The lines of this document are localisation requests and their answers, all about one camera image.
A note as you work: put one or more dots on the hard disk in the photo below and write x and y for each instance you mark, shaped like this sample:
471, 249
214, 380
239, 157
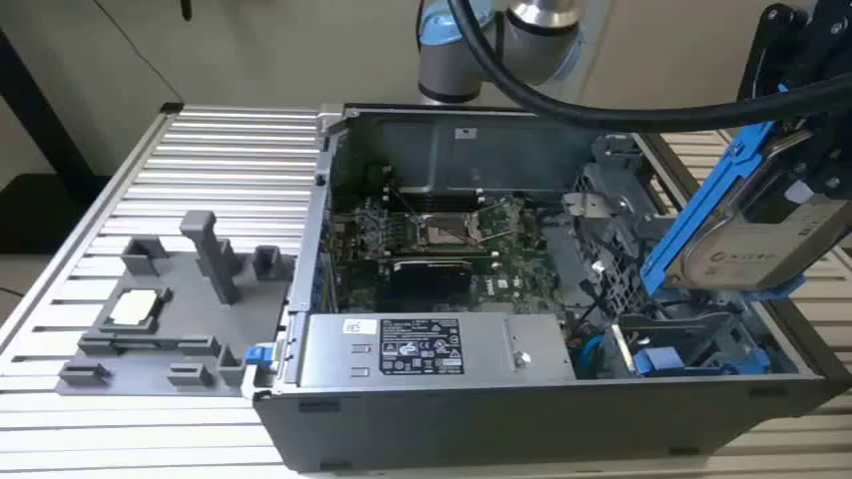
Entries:
732, 259

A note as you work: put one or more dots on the metal disk bay cage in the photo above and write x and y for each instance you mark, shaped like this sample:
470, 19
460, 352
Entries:
632, 279

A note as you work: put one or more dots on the black fan shroud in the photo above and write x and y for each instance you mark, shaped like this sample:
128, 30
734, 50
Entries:
499, 159

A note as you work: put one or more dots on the green motherboard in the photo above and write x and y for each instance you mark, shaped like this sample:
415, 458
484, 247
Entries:
526, 279

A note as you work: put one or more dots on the CPU socket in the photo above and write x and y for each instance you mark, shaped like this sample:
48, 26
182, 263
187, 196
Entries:
439, 234

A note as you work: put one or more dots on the black graphics card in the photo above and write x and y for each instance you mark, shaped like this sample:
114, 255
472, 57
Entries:
426, 289

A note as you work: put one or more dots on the dark grey PC case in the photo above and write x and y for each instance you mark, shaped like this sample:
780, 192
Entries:
466, 424

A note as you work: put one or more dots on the silver power supply unit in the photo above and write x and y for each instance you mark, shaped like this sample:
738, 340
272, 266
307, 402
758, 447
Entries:
332, 359

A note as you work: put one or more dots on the blue case latch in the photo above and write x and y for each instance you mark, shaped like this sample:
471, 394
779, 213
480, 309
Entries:
258, 356

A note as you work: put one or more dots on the silver CPU chip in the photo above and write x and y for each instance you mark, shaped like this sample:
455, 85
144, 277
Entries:
135, 305

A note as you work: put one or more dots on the grey parts rack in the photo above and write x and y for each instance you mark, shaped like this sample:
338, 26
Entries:
134, 369

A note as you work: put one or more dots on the blue disk bay bracket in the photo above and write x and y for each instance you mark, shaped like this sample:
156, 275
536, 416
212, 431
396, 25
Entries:
659, 361

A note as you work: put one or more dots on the black desk frame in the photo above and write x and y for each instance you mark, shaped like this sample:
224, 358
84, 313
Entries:
40, 125

